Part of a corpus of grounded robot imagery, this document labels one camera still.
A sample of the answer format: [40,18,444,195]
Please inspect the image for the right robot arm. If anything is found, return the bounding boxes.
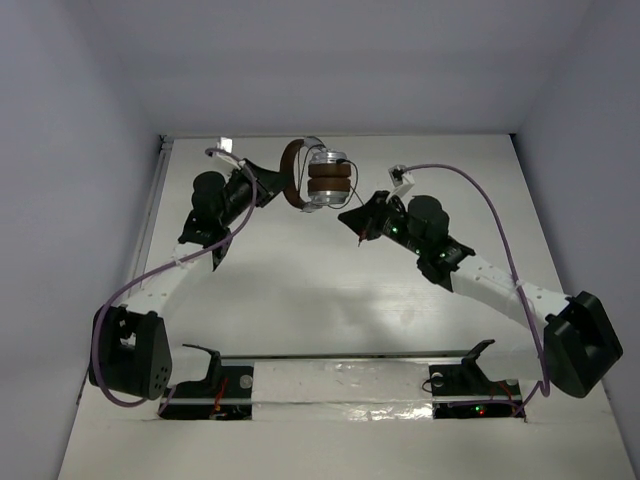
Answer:
[338,191,623,398]

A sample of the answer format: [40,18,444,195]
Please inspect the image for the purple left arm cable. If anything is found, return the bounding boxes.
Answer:
[89,147,259,416]

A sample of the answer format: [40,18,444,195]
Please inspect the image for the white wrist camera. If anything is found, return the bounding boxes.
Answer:
[386,165,415,203]
[205,137,245,170]

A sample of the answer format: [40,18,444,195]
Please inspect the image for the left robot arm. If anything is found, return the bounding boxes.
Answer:
[89,159,292,408]

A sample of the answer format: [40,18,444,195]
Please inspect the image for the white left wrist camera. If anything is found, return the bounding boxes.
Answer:
[205,137,245,170]

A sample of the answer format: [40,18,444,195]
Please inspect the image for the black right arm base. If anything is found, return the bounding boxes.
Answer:
[421,340,526,420]

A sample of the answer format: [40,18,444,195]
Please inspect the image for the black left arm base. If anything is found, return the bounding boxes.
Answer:
[157,344,254,421]

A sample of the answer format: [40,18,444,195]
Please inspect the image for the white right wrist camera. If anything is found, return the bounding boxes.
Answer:
[386,165,415,203]

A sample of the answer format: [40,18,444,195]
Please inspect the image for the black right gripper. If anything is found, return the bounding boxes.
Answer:
[339,190,426,256]

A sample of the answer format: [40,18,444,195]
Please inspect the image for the brown silver headphones with cable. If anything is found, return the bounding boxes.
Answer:
[279,136,359,213]

